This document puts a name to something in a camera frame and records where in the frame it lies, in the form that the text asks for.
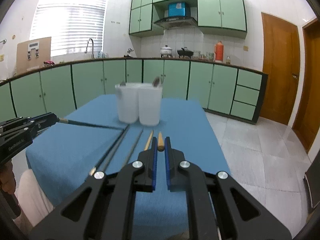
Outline window with white blinds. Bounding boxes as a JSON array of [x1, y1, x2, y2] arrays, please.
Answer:
[[29, 0, 107, 57]]

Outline cardboard box with label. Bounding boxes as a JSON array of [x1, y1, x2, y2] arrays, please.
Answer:
[[16, 37, 52, 74]]

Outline green lower kitchen cabinets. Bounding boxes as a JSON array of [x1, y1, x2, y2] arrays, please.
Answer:
[[1, 58, 268, 124]]

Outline orange thermos flask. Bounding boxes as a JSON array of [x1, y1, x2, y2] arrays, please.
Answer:
[[214, 41, 224, 62]]

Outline black chopstick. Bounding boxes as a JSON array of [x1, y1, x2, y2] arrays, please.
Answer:
[[57, 118, 125, 131], [89, 125, 131, 177]]

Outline wooden chopstick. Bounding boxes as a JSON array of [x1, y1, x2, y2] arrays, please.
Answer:
[[157, 132, 165, 152], [144, 130, 153, 151]]

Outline green upper wall cabinets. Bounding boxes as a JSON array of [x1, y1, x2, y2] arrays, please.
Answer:
[[129, 0, 247, 39]]

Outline grey metal chopstick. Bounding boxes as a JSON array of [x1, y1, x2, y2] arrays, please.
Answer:
[[122, 129, 144, 167], [93, 125, 129, 172]]

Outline black wok on stove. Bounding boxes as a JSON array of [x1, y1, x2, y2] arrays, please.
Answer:
[[177, 47, 194, 59]]

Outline small glass jar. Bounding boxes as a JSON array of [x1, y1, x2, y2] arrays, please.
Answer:
[[226, 56, 231, 64]]

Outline blue tablecloth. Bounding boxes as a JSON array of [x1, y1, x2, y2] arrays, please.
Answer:
[[26, 95, 229, 239]]

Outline white twin utensil holder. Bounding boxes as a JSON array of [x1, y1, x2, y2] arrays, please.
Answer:
[[114, 82, 163, 126]]

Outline large steel spoon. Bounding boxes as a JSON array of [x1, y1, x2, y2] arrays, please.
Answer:
[[152, 76, 161, 87]]

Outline black range hood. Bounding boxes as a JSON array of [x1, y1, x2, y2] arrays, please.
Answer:
[[155, 16, 197, 29]]

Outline black appliance on floor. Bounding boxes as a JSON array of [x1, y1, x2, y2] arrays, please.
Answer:
[[304, 159, 320, 211]]

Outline blue box above hood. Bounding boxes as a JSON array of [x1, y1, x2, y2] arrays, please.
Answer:
[[168, 2, 191, 17]]

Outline chrome kitchen faucet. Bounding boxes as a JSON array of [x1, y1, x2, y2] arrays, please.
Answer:
[[84, 38, 95, 60]]

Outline white cooking pot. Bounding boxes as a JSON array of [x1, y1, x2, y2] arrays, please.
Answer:
[[160, 45, 172, 57]]

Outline person's left hand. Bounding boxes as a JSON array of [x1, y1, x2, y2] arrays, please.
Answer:
[[0, 160, 16, 194]]

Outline wooden door near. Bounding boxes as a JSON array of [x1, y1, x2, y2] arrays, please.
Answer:
[[260, 13, 300, 125]]

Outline pink cloth on counter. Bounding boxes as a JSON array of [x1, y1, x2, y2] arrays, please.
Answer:
[[43, 61, 55, 66]]

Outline wooden door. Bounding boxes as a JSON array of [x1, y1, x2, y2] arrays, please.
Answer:
[[293, 19, 319, 152], [260, 13, 300, 125]]

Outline wooden door far right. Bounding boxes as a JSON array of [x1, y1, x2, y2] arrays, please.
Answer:
[[293, 19, 319, 152]]

